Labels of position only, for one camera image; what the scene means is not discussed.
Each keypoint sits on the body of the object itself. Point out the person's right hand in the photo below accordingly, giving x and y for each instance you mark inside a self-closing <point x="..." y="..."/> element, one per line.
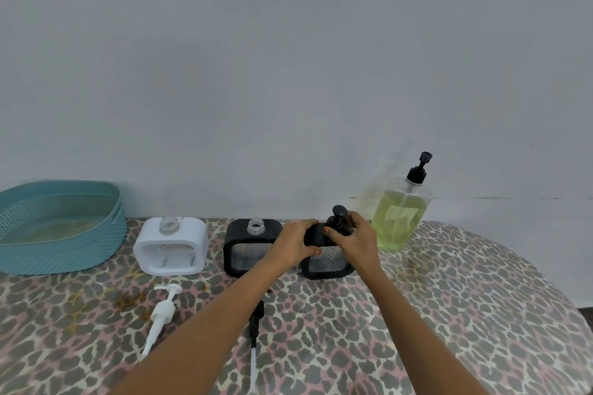
<point x="363" y="246"/>

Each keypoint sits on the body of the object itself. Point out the person's left hand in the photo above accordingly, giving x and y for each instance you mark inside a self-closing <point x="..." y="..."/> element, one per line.
<point x="289" y="244"/>

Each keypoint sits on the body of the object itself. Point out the person's left thumb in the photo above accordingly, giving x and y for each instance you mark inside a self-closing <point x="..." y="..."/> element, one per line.
<point x="311" y="252"/>

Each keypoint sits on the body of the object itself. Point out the person's right thumb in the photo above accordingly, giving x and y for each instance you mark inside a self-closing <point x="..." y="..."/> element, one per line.
<point x="333" y="232"/>

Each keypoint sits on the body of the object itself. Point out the black square soap dispenser bottle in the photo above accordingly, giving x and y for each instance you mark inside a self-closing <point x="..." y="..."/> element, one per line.
<point x="238" y="232"/>
<point x="324" y="265"/>

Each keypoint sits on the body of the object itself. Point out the black dispenser pump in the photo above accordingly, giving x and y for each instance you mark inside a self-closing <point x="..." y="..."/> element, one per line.
<point x="255" y="325"/>
<point x="338" y="214"/>

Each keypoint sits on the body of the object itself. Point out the person's left forearm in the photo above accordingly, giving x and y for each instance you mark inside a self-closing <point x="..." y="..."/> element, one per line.
<point x="208" y="325"/>

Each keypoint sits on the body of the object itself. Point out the person's right forearm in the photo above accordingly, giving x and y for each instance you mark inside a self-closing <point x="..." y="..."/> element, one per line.
<point x="407" y="330"/>

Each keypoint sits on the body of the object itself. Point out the clear bottle of yellow liquid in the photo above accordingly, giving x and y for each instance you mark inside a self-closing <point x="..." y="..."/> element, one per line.
<point x="398" y="219"/>

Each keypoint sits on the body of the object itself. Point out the white square soap dispenser bottle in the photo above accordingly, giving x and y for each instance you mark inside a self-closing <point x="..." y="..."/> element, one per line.
<point x="194" y="228"/>

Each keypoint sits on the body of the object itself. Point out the leopard print tablecloth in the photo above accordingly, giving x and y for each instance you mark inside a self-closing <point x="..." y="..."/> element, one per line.
<point x="463" y="306"/>

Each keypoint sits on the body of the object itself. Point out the white dispenser pump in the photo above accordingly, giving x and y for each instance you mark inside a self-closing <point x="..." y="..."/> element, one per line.
<point x="163" y="309"/>

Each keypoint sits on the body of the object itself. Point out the teal woven plastic basket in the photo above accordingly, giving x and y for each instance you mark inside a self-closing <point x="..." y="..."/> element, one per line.
<point x="55" y="242"/>

